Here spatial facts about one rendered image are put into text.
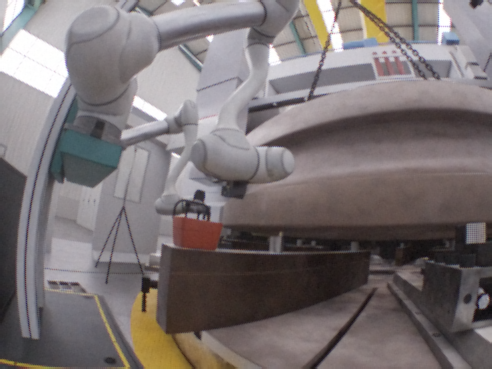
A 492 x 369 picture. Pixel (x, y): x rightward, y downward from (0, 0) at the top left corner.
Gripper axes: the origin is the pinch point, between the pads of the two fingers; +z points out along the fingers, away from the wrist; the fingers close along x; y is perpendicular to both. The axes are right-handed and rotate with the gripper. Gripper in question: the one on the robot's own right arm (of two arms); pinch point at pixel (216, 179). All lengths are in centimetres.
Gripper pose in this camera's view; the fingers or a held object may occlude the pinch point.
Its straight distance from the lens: 89.8
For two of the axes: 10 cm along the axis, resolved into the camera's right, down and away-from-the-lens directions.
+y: 1.1, -9.7, 2.3
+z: -6.3, 1.1, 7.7
